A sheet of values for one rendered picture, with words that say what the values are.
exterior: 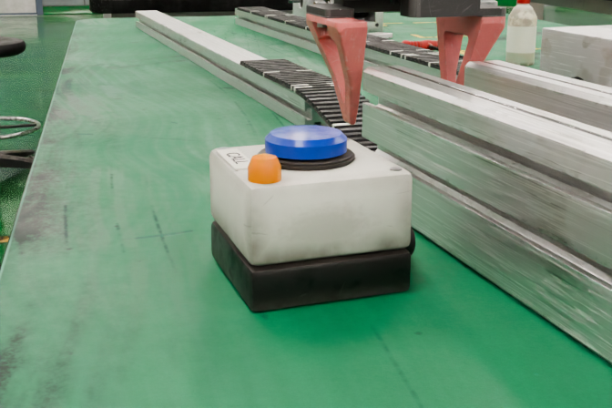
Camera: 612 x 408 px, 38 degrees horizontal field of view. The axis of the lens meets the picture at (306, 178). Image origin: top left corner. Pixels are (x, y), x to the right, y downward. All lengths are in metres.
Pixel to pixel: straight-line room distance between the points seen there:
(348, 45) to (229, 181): 0.19
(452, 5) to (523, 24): 0.60
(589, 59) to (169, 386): 0.44
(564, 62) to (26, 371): 0.48
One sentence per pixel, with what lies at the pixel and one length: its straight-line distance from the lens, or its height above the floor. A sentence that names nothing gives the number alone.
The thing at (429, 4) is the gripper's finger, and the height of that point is 0.90.
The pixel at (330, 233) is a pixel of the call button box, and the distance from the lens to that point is 0.40.
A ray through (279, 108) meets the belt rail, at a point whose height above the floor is 0.79.
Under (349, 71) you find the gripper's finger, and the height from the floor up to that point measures 0.86.
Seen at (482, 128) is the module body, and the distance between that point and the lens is 0.44.
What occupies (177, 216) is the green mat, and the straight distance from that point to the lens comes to 0.55.
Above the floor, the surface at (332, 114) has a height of 0.81.
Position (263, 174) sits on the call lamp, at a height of 0.84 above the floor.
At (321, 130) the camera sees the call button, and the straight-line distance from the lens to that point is 0.43.
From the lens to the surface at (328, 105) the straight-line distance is 0.74.
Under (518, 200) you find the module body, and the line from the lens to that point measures 0.42.
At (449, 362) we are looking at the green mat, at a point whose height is 0.78.
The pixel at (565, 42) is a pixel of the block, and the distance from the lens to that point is 0.71.
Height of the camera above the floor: 0.95
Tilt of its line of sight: 15 degrees down
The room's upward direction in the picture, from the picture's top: straight up
